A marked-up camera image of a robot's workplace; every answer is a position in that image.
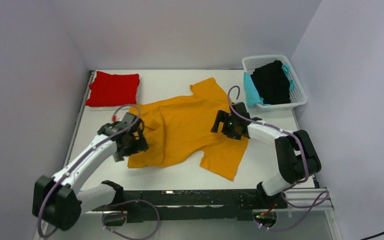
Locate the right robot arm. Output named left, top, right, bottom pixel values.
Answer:
left=210, top=102, right=322, bottom=208

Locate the folded red t shirt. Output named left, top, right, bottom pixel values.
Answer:
left=85, top=71, right=140, bottom=108

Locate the black t shirt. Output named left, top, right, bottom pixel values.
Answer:
left=250, top=60, right=291, bottom=105

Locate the teal t shirt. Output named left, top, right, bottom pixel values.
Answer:
left=243, top=65, right=286, bottom=107

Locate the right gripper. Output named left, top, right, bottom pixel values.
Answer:
left=211, top=110, right=242, bottom=140

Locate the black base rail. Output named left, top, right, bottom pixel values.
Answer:
left=95, top=189, right=287, bottom=223

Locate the yellow t shirt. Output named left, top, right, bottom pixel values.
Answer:
left=127, top=77, right=248, bottom=181

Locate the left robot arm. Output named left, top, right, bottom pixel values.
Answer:
left=32, top=113, right=149, bottom=231

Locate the white plastic basket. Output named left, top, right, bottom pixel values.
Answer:
left=242, top=54, right=308, bottom=112

